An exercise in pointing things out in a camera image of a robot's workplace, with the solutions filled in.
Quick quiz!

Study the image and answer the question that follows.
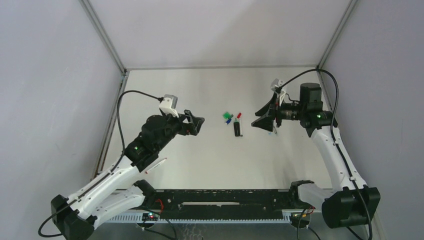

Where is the white marker green end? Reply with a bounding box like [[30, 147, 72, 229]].
[[238, 117, 244, 137]]

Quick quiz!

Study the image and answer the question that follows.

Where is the black green highlighter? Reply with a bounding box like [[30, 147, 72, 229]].
[[233, 118, 242, 137]]

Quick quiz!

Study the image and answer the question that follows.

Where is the green highlighter cap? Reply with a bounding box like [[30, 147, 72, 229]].
[[222, 112, 231, 119]]

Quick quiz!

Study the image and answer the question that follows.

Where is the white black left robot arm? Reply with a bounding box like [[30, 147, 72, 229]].
[[51, 110, 205, 240]]

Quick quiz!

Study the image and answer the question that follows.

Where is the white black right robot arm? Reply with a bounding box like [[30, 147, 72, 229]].
[[251, 82, 381, 229]]

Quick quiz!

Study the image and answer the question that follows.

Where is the white marker red tip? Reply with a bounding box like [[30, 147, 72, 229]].
[[144, 157, 168, 174]]

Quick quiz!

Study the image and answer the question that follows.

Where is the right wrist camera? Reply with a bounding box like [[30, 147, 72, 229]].
[[270, 78, 287, 105]]

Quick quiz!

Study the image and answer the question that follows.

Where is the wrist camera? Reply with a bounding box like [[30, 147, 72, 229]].
[[159, 94, 179, 118], [270, 78, 287, 105]]

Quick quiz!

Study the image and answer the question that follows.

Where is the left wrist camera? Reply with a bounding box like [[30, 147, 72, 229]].
[[159, 94, 179, 118]]

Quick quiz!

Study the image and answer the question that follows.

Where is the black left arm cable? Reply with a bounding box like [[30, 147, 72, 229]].
[[37, 90, 165, 238]]

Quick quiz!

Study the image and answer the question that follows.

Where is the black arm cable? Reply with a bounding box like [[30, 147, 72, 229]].
[[276, 68, 374, 240], [37, 90, 165, 238]]

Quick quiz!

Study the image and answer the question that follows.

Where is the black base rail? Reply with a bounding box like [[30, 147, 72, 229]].
[[124, 188, 322, 221]]

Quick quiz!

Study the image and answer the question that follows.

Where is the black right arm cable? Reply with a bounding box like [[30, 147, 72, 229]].
[[276, 68, 374, 240]]

